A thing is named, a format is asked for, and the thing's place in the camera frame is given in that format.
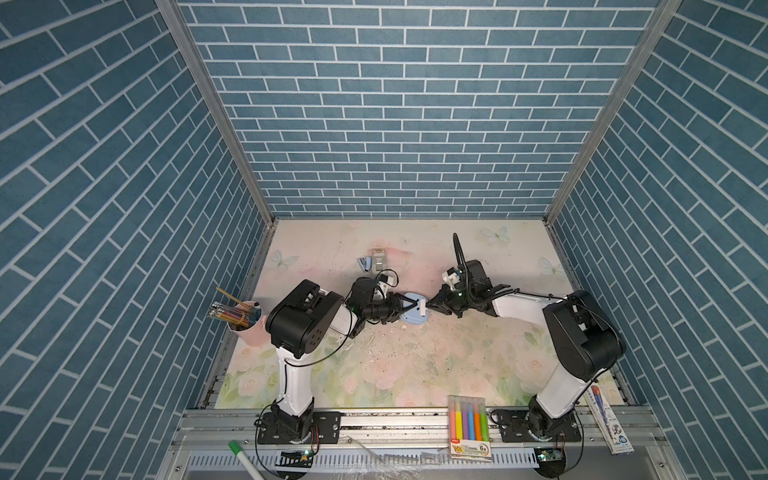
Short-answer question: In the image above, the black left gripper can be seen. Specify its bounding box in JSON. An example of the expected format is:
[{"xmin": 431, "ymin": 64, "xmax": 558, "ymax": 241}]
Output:
[{"xmin": 360, "ymin": 294, "xmax": 416, "ymax": 326}]

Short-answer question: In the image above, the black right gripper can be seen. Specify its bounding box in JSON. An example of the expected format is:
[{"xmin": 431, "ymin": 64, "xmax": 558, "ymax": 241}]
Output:
[{"xmin": 424, "ymin": 285, "xmax": 474, "ymax": 319}]

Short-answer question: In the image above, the light blue alarm clock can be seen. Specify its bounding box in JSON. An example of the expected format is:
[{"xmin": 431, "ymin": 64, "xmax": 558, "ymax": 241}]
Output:
[{"xmin": 399, "ymin": 292, "xmax": 429, "ymax": 326}]

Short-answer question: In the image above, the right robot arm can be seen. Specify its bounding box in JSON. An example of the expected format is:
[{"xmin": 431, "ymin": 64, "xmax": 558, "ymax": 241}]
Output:
[{"xmin": 426, "ymin": 285, "xmax": 625, "ymax": 441}]

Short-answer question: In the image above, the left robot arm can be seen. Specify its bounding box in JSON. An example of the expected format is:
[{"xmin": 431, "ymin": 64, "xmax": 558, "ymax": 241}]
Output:
[{"xmin": 265, "ymin": 277, "xmax": 419, "ymax": 423}]

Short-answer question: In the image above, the highlighter marker pack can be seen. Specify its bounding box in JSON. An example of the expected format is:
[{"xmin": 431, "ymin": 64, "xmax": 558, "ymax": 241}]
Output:
[{"xmin": 448, "ymin": 395, "xmax": 492, "ymax": 463}]

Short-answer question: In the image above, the pencil cup holder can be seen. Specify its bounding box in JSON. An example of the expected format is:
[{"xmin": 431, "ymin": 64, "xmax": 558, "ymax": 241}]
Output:
[{"xmin": 206, "ymin": 287, "xmax": 269, "ymax": 347}]

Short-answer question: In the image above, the toothbrush package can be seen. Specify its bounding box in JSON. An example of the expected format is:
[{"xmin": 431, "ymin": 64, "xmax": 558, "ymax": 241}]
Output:
[{"xmin": 586, "ymin": 383, "xmax": 634, "ymax": 455}]

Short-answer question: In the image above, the green capped marker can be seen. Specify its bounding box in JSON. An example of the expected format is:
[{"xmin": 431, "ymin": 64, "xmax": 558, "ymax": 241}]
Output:
[{"xmin": 228, "ymin": 441, "xmax": 264, "ymax": 480}]

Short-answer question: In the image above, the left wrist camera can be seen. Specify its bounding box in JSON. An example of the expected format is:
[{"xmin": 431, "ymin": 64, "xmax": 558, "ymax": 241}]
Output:
[{"xmin": 348, "ymin": 277, "xmax": 379, "ymax": 309}]

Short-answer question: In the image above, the black corrugated cable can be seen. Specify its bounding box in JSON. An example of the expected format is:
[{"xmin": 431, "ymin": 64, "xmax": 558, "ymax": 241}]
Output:
[{"xmin": 452, "ymin": 232, "xmax": 470, "ymax": 283}]

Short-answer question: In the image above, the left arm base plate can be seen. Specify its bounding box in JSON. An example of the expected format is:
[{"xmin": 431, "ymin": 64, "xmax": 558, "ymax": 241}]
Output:
[{"xmin": 254, "ymin": 409, "xmax": 342, "ymax": 445}]

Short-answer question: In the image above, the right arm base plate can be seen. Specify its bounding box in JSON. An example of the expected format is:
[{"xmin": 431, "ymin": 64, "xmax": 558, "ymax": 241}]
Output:
[{"xmin": 488, "ymin": 408, "xmax": 583, "ymax": 443}]

